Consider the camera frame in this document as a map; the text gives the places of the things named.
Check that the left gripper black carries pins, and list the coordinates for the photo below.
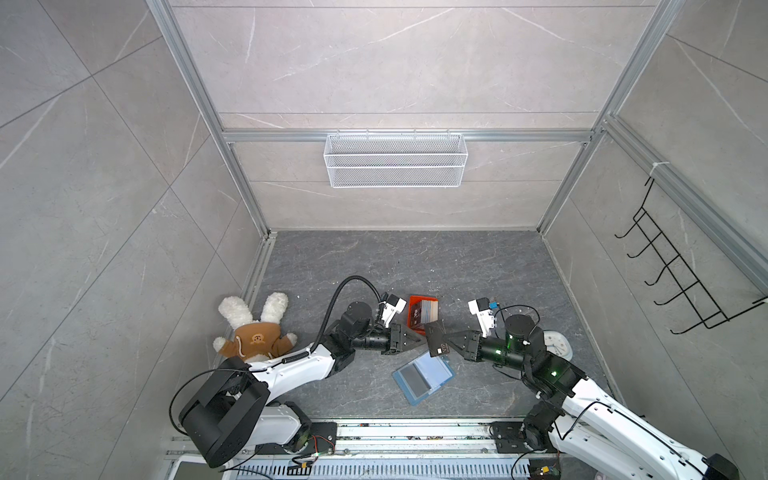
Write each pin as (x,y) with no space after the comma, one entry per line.
(398,340)

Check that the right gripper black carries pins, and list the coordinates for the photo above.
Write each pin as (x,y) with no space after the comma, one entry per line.
(466,352)

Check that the black credit card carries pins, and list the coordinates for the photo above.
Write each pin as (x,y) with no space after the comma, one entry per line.
(436,338)
(414,381)

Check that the red plastic tray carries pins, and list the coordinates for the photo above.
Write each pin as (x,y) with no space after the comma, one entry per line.
(413,314)

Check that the blue leather card holder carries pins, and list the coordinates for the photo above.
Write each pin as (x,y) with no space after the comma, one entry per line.
(436,370)

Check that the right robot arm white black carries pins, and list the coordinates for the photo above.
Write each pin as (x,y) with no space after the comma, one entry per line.
(577,417)

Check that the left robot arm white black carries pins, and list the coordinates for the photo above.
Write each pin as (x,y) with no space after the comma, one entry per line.
(237,405)

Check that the round mint alarm clock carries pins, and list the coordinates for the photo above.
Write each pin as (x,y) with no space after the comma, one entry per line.
(557,344)

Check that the white plush bunny toy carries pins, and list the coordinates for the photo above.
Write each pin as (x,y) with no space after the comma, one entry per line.
(252,340)

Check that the white tablet device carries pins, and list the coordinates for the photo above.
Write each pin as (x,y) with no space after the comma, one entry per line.
(194,467)

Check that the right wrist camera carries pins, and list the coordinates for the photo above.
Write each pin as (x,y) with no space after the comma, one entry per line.
(483,310)

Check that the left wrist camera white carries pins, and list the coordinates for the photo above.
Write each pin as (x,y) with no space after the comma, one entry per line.
(390,306)

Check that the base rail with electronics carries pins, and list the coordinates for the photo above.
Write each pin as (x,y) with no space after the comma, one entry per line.
(432,448)

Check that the white wire mesh basket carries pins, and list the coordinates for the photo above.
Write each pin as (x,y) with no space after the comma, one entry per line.
(367,160)

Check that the black wire hook rack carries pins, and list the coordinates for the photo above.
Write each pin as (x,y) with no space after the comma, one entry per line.
(708,312)

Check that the aluminium frame rails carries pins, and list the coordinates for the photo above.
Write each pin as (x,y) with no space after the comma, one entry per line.
(751,260)

